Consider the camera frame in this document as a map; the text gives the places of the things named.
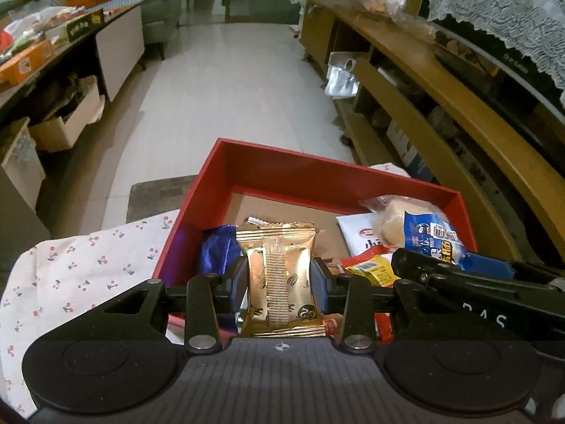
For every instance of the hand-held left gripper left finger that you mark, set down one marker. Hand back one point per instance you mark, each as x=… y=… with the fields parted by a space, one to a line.
x=238 y=285

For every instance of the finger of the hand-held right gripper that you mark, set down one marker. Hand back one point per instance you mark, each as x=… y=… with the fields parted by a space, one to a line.
x=423 y=263
x=490 y=264

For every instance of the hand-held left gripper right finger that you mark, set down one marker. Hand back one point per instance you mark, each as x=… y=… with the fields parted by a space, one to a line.
x=318 y=285

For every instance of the blue snack packet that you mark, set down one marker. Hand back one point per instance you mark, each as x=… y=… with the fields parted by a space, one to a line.
x=435 y=236

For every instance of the gold foil snack packet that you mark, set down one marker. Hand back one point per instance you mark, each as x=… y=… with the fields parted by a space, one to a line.
x=282 y=269

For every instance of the dark blue foil packet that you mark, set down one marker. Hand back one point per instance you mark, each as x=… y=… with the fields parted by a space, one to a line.
x=216 y=247

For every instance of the red yellow snack packet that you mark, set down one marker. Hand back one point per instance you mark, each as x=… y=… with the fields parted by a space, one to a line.
x=375 y=269

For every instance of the clear bread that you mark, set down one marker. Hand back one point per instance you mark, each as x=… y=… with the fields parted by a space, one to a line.
x=393 y=221

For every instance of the red cardboard box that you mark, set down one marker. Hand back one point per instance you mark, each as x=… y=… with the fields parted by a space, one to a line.
x=287 y=172

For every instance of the white red snack packet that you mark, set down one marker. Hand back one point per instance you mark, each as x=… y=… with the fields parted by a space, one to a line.
x=357 y=234

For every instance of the white blue box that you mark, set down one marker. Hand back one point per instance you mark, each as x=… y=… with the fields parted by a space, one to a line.
x=408 y=150

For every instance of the grey floor mat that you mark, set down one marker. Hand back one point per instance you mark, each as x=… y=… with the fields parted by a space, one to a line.
x=154 y=194

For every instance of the cherry print tablecloth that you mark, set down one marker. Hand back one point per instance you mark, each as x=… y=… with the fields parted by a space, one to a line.
x=88 y=265

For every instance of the wooden tv cabinet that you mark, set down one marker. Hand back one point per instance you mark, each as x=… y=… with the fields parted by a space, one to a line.
x=441 y=92

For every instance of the black television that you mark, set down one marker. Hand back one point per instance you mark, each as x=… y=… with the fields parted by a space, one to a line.
x=521 y=79

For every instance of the silver foil bag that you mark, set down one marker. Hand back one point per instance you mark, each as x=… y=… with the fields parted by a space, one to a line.
x=342 y=79

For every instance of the brown cardboard box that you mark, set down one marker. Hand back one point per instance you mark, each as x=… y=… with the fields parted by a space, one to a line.
x=66 y=123

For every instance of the white storage box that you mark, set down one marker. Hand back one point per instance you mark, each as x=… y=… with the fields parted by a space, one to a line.
x=20 y=168

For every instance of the clear plastic bag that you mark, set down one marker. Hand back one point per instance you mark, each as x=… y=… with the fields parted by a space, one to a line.
x=393 y=13

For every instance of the white lace cloth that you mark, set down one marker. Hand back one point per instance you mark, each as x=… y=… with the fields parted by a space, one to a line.
x=507 y=4

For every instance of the grey armchair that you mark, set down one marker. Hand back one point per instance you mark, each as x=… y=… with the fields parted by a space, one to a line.
x=161 y=22

